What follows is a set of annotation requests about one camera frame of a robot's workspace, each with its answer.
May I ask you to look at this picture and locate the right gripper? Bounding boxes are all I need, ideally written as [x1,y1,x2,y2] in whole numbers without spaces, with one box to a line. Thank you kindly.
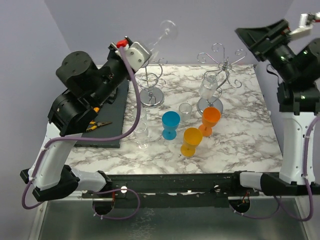
[235,17,299,81]

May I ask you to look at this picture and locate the tall clear flute glass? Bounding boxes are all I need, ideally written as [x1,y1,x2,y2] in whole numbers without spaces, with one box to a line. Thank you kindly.
[147,20,178,63]

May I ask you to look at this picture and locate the small clear wine glass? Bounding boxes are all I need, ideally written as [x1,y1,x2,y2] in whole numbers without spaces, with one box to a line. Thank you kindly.
[198,72,220,100]

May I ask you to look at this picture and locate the clear ribbed wine glass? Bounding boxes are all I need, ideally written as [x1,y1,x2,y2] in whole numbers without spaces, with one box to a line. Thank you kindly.
[138,107,148,126]

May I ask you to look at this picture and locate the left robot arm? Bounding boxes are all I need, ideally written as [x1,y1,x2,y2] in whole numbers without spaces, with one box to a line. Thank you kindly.
[20,37,151,204]

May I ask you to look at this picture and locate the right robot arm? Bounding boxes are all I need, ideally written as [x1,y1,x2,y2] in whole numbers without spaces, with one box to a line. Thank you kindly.
[230,13,320,196]

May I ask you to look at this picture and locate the round chrome glass rack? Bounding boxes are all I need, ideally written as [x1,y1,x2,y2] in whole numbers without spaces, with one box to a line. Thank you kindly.
[135,57,168,108]

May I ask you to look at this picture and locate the clear stemmed wine glass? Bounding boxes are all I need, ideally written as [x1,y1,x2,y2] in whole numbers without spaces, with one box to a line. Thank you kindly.
[133,122,149,149]

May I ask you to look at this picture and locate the scrolled chrome glass rack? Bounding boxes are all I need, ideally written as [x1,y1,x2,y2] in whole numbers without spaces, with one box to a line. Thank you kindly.
[196,43,247,115]

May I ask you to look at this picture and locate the short ribbed clear glass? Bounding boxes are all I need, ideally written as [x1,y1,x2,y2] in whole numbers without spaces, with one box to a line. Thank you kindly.
[178,102,193,123]

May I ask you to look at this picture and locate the black orange hammer tool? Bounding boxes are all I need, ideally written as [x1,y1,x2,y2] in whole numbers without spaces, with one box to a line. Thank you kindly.
[93,87,119,113]

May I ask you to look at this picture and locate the dark tool mat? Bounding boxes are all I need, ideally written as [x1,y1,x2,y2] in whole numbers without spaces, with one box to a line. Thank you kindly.
[82,81,130,138]

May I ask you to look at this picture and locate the blue plastic goblet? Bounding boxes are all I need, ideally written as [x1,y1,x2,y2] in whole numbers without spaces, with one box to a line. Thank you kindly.
[161,111,181,141]

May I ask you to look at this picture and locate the orange plastic goblet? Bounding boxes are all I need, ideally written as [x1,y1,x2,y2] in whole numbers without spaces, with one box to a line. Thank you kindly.
[198,107,221,137]

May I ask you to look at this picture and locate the yellow plastic goblet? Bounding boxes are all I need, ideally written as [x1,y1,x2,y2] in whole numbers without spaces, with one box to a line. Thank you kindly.
[180,127,203,157]

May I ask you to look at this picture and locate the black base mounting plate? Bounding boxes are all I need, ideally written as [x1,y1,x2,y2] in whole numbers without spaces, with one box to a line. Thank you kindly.
[82,173,259,209]

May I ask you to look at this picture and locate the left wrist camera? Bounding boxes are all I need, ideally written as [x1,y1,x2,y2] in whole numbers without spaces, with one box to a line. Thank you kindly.
[125,41,152,72]

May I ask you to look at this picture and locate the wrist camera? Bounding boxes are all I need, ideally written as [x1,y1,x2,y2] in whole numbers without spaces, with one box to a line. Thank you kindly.
[290,12,320,36]
[125,41,152,72]

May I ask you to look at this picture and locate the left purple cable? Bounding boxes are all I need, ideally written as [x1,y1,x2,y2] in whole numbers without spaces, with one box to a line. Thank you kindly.
[21,46,142,221]

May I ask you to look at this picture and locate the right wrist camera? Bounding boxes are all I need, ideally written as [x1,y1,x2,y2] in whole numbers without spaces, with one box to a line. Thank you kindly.
[290,12,320,36]

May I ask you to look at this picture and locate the yellow handled pliers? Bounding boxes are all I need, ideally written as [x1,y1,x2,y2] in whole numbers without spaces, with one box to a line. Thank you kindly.
[85,121,112,133]

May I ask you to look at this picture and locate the aluminium rail frame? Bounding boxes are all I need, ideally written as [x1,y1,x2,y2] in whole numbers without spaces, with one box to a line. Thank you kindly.
[27,197,86,240]

